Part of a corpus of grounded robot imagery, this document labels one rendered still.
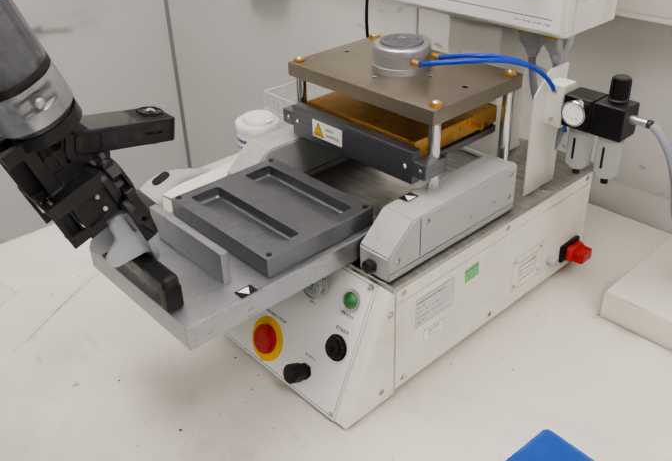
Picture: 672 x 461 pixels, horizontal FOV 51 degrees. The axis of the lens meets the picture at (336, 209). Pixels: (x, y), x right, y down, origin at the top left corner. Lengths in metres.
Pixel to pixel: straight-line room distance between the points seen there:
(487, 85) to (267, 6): 1.14
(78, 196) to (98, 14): 1.65
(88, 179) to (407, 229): 0.36
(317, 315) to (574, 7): 0.51
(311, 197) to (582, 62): 0.65
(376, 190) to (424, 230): 0.20
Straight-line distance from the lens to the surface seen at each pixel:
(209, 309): 0.76
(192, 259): 0.84
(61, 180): 0.72
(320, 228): 0.83
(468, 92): 0.90
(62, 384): 1.06
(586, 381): 1.02
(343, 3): 1.75
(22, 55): 0.65
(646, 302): 1.11
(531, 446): 0.93
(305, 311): 0.94
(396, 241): 0.83
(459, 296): 0.97
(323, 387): 0.93
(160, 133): 0.75
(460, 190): 0.90
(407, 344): 0.92
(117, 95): 2.41
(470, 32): 1.10
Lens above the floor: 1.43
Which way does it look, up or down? 30 degrees down
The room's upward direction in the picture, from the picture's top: 2 degrees counter-clockwise
